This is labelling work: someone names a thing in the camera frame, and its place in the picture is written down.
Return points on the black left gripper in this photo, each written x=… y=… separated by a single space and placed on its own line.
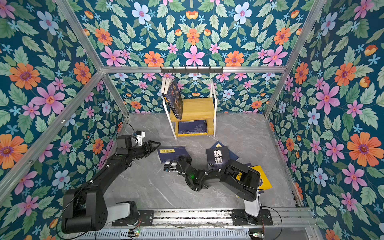
x=150 y=148

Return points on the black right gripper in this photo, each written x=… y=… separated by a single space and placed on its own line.
x=181 y=161

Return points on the navy book yellow label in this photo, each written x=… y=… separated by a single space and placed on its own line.
x=232 y=155
x=193 y=127
x=167 y=154

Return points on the black wolf cover book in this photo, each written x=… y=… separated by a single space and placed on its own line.
x=217 y=158

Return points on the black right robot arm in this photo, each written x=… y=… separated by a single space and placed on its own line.
x=198 y=180

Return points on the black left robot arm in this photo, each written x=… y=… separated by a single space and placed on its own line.
x=85 y=208

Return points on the black book leaning on shelf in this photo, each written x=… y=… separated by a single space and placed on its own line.
x=166 y=96

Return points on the white wooden two-tier shelf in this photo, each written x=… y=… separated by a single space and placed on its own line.
x=196 y=109

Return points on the black hook rack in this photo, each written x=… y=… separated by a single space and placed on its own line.
x=192 y=70

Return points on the yellow cartoon cover book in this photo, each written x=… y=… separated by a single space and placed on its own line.
x=264 y=178

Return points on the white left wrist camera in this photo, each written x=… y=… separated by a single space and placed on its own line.
x=140 y=137

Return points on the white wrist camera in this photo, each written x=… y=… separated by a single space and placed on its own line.
x=170 y=167
x=140 y=137

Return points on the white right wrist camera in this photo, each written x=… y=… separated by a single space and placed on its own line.
x=170 y=167

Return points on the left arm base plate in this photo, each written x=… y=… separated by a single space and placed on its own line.
x=141 y=217

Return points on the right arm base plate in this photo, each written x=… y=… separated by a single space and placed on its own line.
x=241 y=218

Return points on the aluminium mounting rail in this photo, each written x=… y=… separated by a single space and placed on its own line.
x=220 y=218

